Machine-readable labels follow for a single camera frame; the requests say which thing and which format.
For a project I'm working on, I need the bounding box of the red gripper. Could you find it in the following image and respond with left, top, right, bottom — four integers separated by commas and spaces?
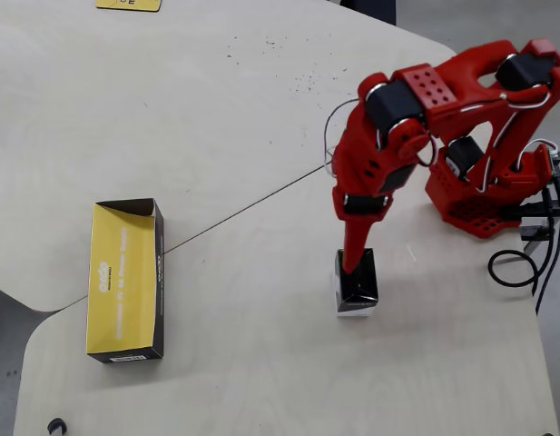
331, 104, 431, 276

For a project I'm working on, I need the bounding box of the small black white box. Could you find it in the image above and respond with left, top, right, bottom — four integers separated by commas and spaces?
331, 247, 380, 318

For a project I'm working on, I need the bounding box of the large black yellow open box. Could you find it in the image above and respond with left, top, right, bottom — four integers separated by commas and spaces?
84, 197, 166, 365

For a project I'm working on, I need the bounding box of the black metal table clamp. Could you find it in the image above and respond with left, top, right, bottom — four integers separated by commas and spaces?
506, 199, 560, 256

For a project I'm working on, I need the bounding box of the dark furniture piece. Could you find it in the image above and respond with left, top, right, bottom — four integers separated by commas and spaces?
340, 0, 398, 26

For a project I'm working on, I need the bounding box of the yellow card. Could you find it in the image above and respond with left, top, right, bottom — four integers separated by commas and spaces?
95, 0, 163, 13

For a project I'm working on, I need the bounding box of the white servo cable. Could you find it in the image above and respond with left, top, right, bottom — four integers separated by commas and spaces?
323, 96, 368, 170

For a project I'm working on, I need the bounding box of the looped black cable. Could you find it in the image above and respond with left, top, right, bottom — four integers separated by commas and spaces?
487, 188, 555, 290

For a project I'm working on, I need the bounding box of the straight black cable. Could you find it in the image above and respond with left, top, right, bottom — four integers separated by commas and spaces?
535, 176, 560, 315

